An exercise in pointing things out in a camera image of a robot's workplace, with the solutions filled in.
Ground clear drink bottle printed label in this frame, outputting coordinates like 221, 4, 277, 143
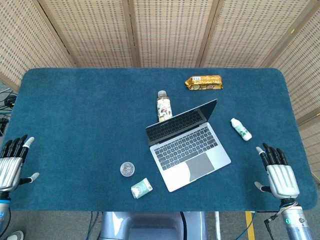
156, 90, 174, 123

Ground blue table mat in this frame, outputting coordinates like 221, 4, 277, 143
0, 67, 318, 213

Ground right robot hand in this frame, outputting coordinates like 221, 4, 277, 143
254, 142, 301, 200

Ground yellow floor tape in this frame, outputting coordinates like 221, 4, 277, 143
244, 211, 256, 240

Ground bamboo folding screen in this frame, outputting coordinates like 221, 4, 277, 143
0, 0, 320, 183

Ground black floor cables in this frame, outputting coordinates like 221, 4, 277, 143
0, 90, 19, 137

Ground black arm cable with plug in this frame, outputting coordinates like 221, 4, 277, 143
264, 211, 284, 240

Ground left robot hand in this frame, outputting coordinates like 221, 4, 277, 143
0, 134, 40, 193

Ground clear round paper clip container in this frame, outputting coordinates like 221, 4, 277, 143
119, 161, 136, 178

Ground blue cable under table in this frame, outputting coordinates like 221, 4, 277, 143
85, 211, 101, 240

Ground silver grey laptop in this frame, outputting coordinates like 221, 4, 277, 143
145, 98, 232, 193

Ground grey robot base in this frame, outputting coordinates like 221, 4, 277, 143
99, 211, 209, 240

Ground small white bottle green label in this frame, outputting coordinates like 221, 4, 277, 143
230, 117, 253, 142

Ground gold snack package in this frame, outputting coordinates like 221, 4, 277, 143
184, 75, 223, 92

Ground green white tissue pack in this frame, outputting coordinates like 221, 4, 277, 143
130, 177, 154, 200

